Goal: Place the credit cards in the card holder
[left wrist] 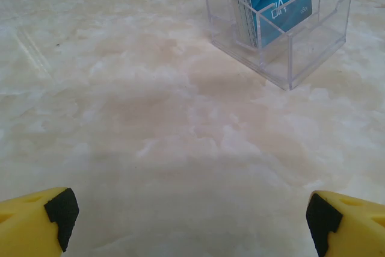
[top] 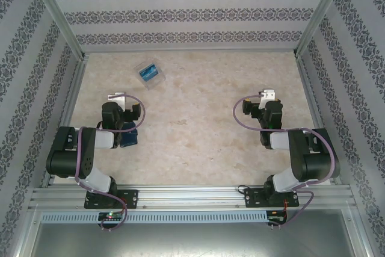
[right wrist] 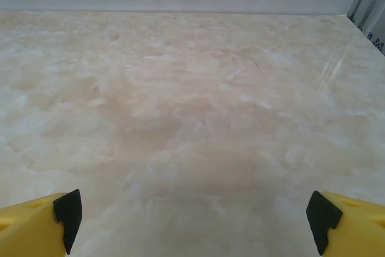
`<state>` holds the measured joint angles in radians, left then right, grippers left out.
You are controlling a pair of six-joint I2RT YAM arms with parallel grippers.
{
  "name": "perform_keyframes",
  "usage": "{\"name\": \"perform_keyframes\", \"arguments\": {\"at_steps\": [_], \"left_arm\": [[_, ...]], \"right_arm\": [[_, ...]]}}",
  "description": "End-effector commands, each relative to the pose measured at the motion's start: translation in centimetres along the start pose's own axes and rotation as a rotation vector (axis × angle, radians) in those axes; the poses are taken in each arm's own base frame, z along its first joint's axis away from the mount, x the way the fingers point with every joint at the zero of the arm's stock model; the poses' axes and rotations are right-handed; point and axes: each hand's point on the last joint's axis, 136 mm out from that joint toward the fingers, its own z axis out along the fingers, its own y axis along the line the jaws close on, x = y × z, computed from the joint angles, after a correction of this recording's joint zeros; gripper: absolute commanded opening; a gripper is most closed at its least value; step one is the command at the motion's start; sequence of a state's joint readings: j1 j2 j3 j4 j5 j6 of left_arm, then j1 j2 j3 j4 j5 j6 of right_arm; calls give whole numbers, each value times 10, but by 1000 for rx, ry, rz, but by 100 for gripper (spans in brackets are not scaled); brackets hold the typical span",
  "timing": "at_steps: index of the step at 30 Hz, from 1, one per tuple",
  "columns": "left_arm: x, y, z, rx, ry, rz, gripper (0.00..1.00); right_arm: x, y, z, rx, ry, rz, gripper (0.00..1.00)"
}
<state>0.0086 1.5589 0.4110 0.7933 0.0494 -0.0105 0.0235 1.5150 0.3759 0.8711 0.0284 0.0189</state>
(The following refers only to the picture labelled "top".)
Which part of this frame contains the aluminium mounting rail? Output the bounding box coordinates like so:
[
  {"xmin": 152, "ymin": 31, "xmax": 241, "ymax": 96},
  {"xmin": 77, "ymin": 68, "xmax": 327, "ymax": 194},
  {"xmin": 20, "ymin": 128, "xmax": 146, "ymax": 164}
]
[{"xmin": 28, "ymin": 185, "xmax": 355, "ymax": 209}]

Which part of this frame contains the purple cable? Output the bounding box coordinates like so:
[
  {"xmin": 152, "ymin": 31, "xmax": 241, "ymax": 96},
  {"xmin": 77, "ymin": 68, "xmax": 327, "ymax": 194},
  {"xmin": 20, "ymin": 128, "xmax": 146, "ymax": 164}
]
[
  {"xmin": 74, "ymin": 93, "xmax": 147, "ymax": 233},
  {"xmin": 233, "ymin": 94, "xmax": 337, "ymax": 231}
]

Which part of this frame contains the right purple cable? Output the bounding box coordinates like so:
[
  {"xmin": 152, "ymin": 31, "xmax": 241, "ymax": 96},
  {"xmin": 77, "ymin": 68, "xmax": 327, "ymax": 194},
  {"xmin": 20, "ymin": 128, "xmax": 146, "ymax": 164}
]
[{"xmin": 233, "ymin": 94, "xmax": 337, "ymax": 231}]

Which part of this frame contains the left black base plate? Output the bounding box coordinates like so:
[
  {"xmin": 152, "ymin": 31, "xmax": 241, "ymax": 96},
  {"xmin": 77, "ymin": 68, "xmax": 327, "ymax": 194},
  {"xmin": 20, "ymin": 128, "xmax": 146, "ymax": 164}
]
[{"xmin": 84, "ymin": 189, "xmax": 140, "ymax": 209}]

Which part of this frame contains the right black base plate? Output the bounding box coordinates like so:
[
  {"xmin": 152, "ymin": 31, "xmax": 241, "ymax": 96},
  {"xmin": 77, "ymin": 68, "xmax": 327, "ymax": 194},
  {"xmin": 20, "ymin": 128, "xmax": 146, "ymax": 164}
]
[{"xmin": 244, "ymin": 187, "xmax": 301, "ymax": 209}]

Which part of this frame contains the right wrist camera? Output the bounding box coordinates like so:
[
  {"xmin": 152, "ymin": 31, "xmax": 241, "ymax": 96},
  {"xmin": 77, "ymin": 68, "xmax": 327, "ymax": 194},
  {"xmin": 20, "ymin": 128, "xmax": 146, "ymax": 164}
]
[{"xmin": 260, "ymin": 88, "xmax": 277, "ymax": 103}]

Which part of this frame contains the aluminium table side rail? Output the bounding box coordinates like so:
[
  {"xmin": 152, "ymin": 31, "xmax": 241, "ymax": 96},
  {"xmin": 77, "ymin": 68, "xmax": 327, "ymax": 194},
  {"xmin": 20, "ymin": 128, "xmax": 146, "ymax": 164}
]
[
  {"xmin": 41, "ymin": 54, "xmax": 90, "ymax": 188},
  {"xmin": 295, "ymin": 54, "xmax": 343, "ymax": 186}
]

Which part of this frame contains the aluminium frame post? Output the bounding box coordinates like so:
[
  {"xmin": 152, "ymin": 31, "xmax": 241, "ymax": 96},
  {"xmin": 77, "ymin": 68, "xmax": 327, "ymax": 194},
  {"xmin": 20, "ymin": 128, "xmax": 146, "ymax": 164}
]
[
  {"xmin": 293, "ymin": 0, "xmax": 353, "ymax": 58},
  {"xmin": 25, "ymin": 0, "xmax": 90, "ymax": 61}
]

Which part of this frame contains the slotted grey cable duct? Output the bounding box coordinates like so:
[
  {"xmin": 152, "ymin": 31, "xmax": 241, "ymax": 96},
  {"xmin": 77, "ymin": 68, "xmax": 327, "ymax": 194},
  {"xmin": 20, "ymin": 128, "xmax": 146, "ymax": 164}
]
[{"xmin": 40, "ymin": 211, "xmax": 269, "ymax": 224}]

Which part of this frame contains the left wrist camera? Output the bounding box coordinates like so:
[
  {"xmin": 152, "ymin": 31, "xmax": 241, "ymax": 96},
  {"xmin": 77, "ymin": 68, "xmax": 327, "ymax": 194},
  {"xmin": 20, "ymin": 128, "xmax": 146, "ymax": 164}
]
[{"xmin": 108, "ymin": 91, "xmax": 127, "ymax": 110}]

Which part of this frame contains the grey metal sheet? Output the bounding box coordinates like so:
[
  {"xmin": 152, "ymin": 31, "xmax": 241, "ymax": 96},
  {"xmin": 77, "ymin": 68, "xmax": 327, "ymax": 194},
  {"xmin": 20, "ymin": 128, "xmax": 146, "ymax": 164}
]
[{"xmin": 29, "ymin": 222, "xmax": 366, "ymax": 257}]

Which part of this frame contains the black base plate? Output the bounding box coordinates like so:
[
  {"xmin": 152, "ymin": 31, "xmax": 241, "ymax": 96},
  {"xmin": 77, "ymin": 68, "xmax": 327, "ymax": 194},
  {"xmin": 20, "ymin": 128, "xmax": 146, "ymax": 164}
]
[
  {"xmin": 244, "ymin": 187, "xmax": 301, "ymax": 209},
  {"xmin": 84, "ymin": 189, "xmax": 140, "ymax": 209}
]

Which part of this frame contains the left circuit board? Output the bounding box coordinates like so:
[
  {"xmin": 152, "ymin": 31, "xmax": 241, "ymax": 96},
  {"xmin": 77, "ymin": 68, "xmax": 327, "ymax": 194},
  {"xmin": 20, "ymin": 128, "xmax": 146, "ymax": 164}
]
[{"xmin": 98, "ymin": 212, "xmax": 124, "ymax": 222}]

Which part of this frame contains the circuit board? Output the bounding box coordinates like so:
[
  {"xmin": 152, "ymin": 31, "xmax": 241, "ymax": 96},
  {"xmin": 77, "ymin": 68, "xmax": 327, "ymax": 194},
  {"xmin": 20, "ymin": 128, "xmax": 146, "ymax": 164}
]
[
  {"xmin": 98, "ymin": 212, "xmax": 124, "ymax": 222},
  {"xmin": 267, "ymin": 210, "xmax": 289, "ymax": 224}
]

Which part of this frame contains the right circuit board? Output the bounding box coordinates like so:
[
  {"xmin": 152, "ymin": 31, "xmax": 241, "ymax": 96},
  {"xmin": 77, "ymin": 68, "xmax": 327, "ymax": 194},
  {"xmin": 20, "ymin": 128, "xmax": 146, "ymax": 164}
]
[{"xmin": 267, "ymin": 210, "xmax": 289, "ymax": 224}]

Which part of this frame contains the aluminium lower frame bar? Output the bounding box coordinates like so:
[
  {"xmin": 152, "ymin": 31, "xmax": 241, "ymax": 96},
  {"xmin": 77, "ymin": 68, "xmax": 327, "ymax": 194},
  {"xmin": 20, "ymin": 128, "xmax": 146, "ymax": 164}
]
[
  {"xmin": 13, "ymin": 205, "xmax": 42, "ymax": 257},
  {"xmin": 350, "ymin": 205, "xmax": 375, "ymax": 257}
]

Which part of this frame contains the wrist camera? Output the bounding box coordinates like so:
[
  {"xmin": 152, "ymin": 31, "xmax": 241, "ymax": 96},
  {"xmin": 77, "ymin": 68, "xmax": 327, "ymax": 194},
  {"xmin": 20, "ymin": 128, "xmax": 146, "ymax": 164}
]
[
  {"xmin": 108, "ymin": 91, "xmax": 127, "ymax": 110},
  {"xmin": 260, "ymin": 88, "xmax": 277, "ymax": 103}
]

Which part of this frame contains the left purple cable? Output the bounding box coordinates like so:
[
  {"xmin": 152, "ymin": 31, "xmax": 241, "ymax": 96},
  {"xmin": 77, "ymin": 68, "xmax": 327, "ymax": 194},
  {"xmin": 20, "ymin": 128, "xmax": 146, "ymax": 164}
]
[{"xmin": 74, "ymin": 93, "xmax": 147, "ymax": 233}]

